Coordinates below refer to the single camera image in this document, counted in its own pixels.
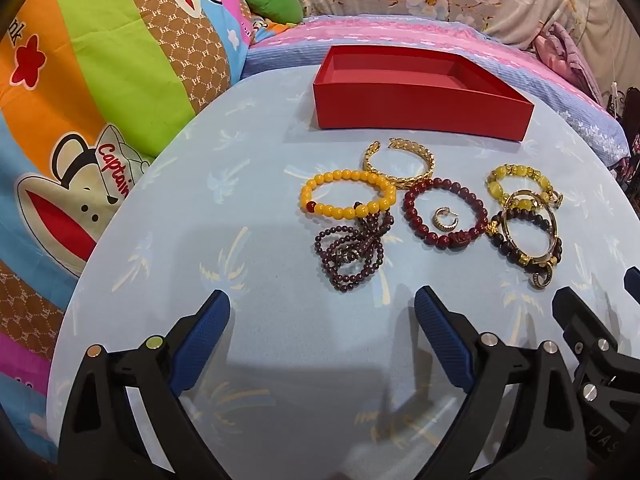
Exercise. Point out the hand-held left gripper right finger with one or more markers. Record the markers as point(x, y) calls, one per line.
point(445, 342)

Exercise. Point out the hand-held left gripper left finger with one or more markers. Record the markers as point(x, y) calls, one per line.
point(200, 342)

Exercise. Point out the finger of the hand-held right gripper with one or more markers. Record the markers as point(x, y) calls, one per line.
point(582, 317)
point(633, 287)

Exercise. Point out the thin gold bangle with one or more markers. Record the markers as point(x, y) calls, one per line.
point(553, 232)

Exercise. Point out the gold hoop earring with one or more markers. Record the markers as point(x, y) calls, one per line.
point(440, 222)

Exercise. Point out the long dark purple bead strand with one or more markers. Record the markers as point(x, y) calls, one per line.
point(372, 225)

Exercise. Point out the red cardboard box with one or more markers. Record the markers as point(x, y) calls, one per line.
point(420, 110)

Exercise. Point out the dark rhinestone hoop earring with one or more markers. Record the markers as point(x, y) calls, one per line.
point(535, 280)

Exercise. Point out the dark furniture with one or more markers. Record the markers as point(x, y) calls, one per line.
point(627, 135)

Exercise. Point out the light blue palm print tablecloth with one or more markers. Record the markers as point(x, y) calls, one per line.
point(250, 160)

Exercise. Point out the purple cloth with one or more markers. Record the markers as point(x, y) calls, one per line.
point(565, 50)

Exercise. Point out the colourful cartoon monkey blanket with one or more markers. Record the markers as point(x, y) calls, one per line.
point(100, 60)

